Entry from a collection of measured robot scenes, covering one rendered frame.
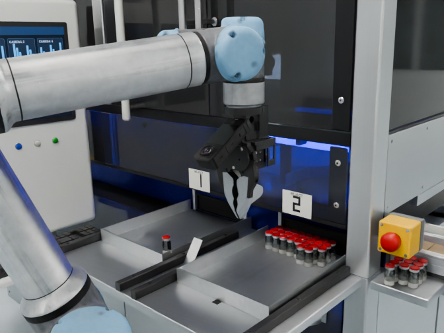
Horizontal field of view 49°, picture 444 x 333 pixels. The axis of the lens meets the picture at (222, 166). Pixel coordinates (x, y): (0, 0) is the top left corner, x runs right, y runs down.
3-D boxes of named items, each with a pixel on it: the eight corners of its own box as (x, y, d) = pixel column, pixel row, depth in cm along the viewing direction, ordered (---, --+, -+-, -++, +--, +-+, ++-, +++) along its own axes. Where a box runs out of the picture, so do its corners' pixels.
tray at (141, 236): (189, 209, 160) (189, 199, 159) (251, 228, 143) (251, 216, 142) (101, 240, 136) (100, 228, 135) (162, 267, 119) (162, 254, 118)
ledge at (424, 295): (396, 267, 120) (396, 260, 120) (450, 283, 112) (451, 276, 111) (369, 288, 111) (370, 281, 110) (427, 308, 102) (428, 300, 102)
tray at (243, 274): (267, 236, 136) (267, 225, 135) (353, 263, 119) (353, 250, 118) (177, 281, 112) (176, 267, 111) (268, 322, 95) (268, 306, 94)
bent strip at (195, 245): (195, 258, 123) (194, 236, 122) (203, 261, 121) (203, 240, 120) (152, 279, 113) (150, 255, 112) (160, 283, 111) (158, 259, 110)
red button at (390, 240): (385, 244, 106) (386, 227, 105) (404, 250, 103) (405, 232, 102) (377, 250, 103) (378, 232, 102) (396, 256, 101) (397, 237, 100)
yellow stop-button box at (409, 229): (390, 240, 112) (392, 211, 110) (422, 249, 107) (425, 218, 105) (375, 251, 107) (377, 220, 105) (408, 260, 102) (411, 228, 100)
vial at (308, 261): (306, 262, 119) (307, 245, 118) (314, 265, 118) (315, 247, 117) (302, 265, 118) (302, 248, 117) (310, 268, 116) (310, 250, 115)
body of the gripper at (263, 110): (276, 168, 93) (277, 104, 90) (247, 177, 87) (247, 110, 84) (245, 162, 98) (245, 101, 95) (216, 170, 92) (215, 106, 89)
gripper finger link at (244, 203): (267, 215, 94) (267, 168, 92) (248, 223, 90) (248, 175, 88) (255, 211, 96) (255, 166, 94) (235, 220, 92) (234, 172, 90)
